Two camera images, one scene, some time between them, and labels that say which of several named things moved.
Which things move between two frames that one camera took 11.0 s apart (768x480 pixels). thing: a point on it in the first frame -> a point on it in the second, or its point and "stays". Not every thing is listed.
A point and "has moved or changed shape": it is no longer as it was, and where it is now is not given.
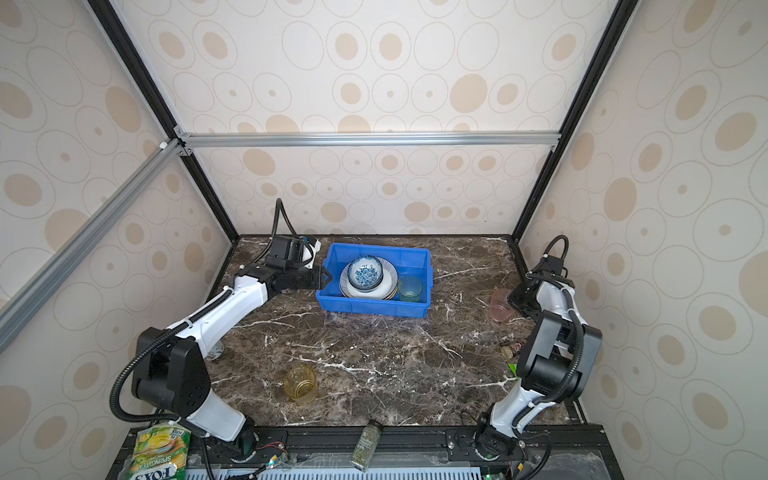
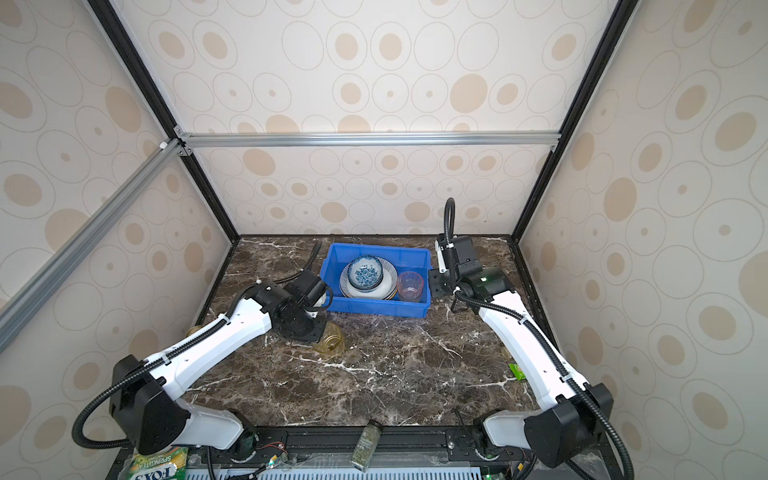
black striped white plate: [385, 289] stays
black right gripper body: [525, 301] -> [441, 284]
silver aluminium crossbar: [366, 137] stays
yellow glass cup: [300, 383] -> [330, 339]
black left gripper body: [302, 278] -> [306, 326]
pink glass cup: [500, 308] has moved or changed shape
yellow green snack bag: [161, 453] stays
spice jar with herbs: [366, 444] stays
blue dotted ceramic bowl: [365, 272] stays
